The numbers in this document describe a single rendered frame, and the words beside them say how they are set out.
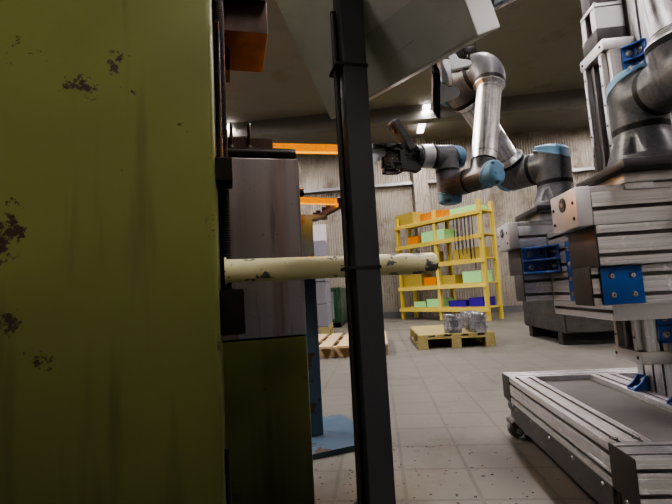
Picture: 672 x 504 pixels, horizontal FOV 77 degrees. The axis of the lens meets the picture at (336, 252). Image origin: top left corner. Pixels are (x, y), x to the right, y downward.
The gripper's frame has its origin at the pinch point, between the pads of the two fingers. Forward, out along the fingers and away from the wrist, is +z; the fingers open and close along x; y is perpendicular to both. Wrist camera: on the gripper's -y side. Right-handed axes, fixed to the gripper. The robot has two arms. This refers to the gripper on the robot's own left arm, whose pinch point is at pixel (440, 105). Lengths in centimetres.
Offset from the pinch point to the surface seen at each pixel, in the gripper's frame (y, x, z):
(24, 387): -69, -24, 48
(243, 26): -46, 19, -35
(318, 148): -29.8, 36.4, -6.3
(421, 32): -5.8, -21.5, -2.6
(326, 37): -21.4, -11.7, -9.8
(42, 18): -68, -23, -12
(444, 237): 108, 672, -51
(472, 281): 142, 635, 30
